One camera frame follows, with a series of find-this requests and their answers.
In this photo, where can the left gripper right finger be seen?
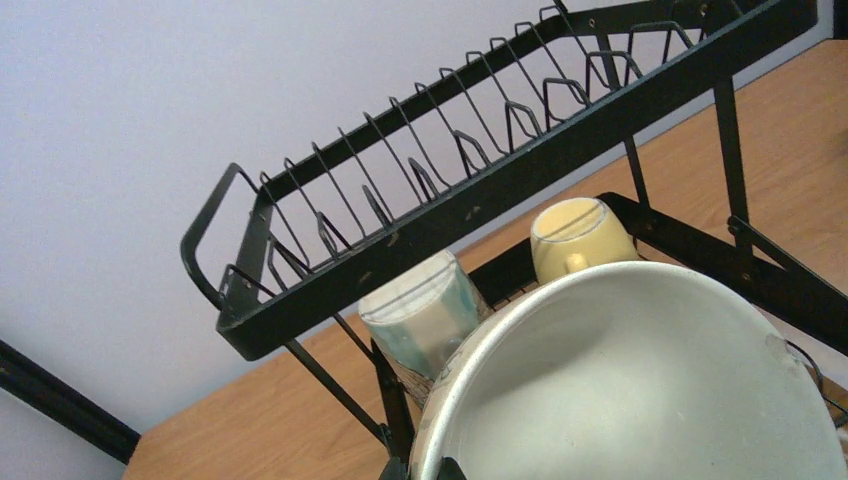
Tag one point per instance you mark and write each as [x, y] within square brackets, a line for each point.
[449, 469]

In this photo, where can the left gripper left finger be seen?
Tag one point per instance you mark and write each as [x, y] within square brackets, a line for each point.
[395, 469]

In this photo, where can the white mug coral pattern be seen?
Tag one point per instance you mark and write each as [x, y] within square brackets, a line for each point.
[420, 318]

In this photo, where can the white bowl dark outside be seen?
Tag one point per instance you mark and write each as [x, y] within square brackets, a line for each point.
[634, 370]

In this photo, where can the yellow mug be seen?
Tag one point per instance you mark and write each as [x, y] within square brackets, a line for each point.
[575, 234]

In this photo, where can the black wire dish rack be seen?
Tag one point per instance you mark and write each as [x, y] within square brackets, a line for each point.
[652, 57]

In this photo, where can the black corner frame post left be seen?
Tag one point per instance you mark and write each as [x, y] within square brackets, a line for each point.
[41, 390]

